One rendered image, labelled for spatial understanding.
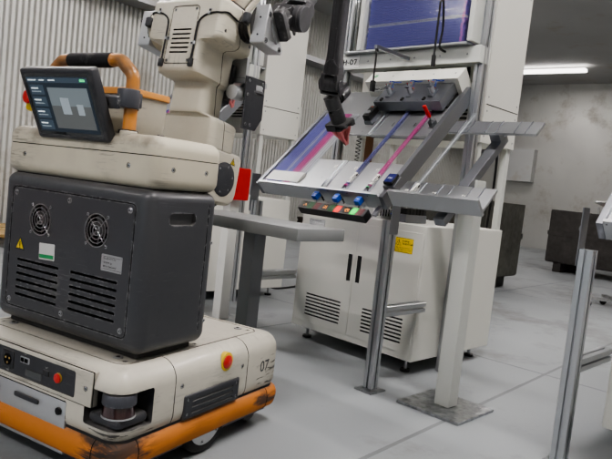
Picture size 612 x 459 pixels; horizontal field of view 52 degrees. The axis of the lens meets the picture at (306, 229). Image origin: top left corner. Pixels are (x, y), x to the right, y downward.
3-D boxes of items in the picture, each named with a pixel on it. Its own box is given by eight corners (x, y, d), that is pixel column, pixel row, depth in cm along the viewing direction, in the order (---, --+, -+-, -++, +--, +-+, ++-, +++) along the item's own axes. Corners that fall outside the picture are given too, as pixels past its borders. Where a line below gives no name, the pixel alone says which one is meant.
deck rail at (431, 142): (387, 209, 230) (382, 197, 226) (383, 209, 231) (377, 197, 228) (474, 98, 263) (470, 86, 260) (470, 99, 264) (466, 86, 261)
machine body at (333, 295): (408, 377, 255) (426, 227, 250) (289, 334, 303) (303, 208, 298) (485, 357, 301) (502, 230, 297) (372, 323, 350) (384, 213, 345)
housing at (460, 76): (466, 107, 263) (457, 77, 255) (374, 107, 297) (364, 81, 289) (474, 96, 267) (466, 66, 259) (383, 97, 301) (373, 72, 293)
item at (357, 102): (433, 146, 249) (429, 136, 246) (313, 140, 294) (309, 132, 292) (470, 98, 264) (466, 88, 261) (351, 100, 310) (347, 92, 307)
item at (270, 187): (383, 209, 231) (376, 194, 227) (264, 193, 277) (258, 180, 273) (385, 207, 232) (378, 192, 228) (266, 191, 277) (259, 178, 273)
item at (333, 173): (382, 201, 230) (380, 195, 229) (263, 187, 276) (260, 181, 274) (408, 169, 239) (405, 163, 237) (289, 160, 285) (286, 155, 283)
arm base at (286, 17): (247, 14, 181) (281, 12, 175) (261, 3, 186) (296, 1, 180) (255, 42, 185) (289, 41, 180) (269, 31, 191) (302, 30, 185)
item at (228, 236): (215, 327, 301) (231, 166, 296) (186, 316, 318) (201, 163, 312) (252, 322, 319) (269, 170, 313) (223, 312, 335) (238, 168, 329)
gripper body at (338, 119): (335, 121, 241) (330, 104, 238) (355, 121, 234) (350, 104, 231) (325, 129, 238) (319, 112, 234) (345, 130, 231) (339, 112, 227)
